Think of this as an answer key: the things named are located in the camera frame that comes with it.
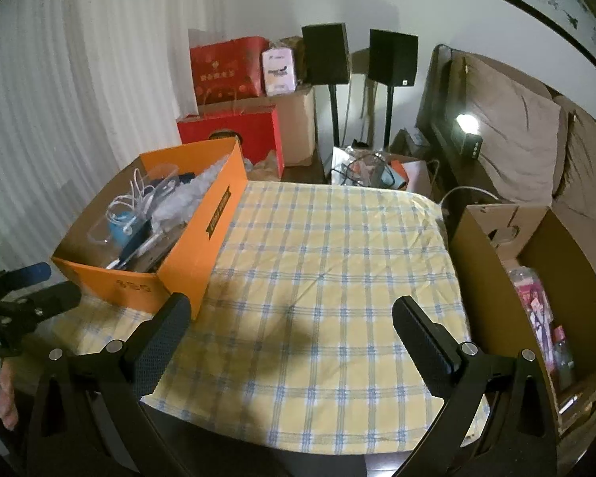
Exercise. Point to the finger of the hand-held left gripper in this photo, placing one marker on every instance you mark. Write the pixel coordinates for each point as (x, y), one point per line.
(30, 273)
(54, 298)

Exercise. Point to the black speaker on stand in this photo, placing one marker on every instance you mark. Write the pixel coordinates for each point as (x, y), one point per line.
(325, 54)
(392, 57)

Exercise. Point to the white tissue packet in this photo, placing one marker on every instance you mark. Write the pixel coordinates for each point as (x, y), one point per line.
(278, 72)

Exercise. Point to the red gift box with window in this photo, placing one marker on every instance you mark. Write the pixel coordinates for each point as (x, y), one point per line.
(258, 124)

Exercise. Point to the small white box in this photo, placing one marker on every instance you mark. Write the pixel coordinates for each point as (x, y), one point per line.
(419, 137)

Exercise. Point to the lit power station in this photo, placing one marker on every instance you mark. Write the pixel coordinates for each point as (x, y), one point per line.
(472, 146)

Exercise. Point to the clear plastic packaging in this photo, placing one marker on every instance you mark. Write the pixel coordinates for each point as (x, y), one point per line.
(203, 184)

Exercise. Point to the pink packaged item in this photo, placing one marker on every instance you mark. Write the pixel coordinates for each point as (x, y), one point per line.
(531, 303)

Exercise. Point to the person's left hand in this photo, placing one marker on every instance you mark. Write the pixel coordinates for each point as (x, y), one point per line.
(7, 397)

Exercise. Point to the orange cardboard box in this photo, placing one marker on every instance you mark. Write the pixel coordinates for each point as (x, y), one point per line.
(208, 228)

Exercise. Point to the white curtain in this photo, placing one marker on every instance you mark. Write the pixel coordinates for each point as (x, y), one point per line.
(54, 109)

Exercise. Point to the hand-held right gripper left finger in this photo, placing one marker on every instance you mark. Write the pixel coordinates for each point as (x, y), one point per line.
(161, 343)

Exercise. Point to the red paper gift bag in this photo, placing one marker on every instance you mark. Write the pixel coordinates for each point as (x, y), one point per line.
(223, 69)

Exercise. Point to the plain brown cardboard box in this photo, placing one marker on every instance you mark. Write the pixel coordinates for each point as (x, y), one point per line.
(298, 129)

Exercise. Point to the yellow blue checked tablecloth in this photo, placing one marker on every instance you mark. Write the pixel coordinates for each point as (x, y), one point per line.
(328, 283)

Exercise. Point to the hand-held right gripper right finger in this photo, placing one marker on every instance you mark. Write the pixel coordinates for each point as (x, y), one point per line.
(427, 348)

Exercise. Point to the clear bottle with red cap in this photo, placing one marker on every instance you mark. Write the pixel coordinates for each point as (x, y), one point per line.
(562, 357)

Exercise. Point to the dark brown sofa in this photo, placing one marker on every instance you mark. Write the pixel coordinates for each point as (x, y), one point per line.
(442, 124)

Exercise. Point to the clear plastic container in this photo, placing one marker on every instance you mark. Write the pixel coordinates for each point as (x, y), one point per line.
(99, 233)

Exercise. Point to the large beige cushion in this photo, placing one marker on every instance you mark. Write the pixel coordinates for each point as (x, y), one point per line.
(516, 129)

